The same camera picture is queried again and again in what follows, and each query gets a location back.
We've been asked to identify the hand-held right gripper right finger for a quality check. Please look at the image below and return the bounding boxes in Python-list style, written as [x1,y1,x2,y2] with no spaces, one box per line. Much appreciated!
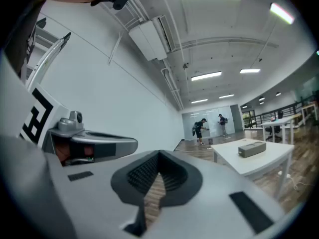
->
[146,150,287,239]

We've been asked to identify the white ceiling pipes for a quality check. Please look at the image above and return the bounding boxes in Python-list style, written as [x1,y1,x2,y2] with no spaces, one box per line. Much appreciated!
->
[160,67,185,111]

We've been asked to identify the black office chair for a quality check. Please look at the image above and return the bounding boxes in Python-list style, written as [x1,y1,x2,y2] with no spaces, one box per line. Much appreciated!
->
[265,110,285,142]

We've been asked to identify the black railing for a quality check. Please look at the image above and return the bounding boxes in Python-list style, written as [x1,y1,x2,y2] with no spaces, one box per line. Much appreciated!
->
[243,93,319,129]

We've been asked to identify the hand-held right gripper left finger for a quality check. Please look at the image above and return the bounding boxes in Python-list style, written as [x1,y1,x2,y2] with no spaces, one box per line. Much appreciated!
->
[44,150,160,239]

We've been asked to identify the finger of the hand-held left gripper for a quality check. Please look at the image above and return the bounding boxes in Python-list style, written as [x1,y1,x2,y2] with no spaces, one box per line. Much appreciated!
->
[70,131,139,164]

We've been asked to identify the white table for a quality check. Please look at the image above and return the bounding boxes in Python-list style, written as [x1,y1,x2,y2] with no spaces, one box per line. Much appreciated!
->
[301,101,319,126]
[210,138,295,199]
[260,115,297,144]

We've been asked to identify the white rod with black tip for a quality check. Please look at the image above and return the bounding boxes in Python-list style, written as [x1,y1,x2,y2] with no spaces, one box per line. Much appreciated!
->
[24,32,72,91]

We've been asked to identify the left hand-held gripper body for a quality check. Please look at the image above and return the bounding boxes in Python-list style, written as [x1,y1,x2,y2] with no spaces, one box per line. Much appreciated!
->
[0,53,87,167]

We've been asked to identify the grey rectangular box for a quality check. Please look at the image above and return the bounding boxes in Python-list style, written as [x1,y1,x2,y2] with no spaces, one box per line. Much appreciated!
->
[237,141,267,158]

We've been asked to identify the white floor cable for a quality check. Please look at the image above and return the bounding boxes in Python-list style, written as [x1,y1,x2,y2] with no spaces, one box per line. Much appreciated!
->
[278,170,316,191]

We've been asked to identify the person's dark printed shirt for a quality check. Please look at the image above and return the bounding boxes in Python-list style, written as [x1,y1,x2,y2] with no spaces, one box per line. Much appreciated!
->
[3,0,48,81]

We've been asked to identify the glass partition wall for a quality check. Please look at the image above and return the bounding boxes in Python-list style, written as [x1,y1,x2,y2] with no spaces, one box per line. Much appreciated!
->
[181,105,244,141]

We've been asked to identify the white ceiling air conditioner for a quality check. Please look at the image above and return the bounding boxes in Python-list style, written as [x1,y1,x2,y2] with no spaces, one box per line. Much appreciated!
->
[128,14,175,62]

